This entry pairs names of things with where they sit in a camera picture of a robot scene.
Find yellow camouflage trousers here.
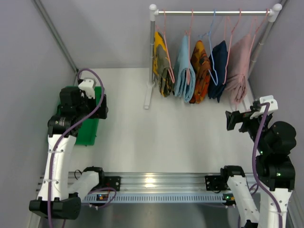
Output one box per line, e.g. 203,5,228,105
153,32,174,97

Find pink wire hanger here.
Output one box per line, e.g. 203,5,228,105
185,9,194,86
156,10,175,83
247,9,269,59
223,9,242,84

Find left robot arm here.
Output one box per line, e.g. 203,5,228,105
29,86,108,220

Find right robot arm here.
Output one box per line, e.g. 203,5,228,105
205,96,296,228

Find pink trousers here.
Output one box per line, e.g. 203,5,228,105
225,34,252,108

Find navy blue trousers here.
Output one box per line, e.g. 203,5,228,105
208,40,228,103

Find light blue trousers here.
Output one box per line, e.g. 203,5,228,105
173,35,196,103

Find orange camouflage trousers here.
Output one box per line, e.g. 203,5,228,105
190,40,211,104

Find green plastic bin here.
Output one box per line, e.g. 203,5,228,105
47,86,104,146

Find white clothes rack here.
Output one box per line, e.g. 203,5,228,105
143,0,287,110

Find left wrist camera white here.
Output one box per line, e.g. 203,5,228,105
78,78,96,99

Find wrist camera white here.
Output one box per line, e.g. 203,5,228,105
78,78,96,99
250,95,278,119

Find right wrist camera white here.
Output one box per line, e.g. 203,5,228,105
250,95,278,119

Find blue wire hanger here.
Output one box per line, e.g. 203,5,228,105
200,10,219,86

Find aluminium mounting rail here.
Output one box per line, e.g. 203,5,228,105
35,172,295,193

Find perforated cable duct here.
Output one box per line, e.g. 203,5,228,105
83,192,234,204

